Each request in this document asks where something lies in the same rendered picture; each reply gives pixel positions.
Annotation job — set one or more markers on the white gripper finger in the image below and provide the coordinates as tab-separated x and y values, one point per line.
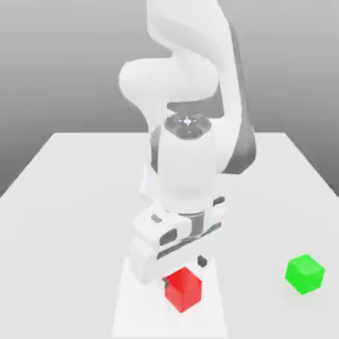
202	261
165	282

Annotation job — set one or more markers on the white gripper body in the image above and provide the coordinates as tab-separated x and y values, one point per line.
144	262

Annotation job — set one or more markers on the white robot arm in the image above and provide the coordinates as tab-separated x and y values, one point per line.
185	164

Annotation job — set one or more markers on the small red cube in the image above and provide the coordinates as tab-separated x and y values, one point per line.
182	290

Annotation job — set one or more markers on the small green cube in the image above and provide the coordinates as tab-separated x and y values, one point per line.
304	275

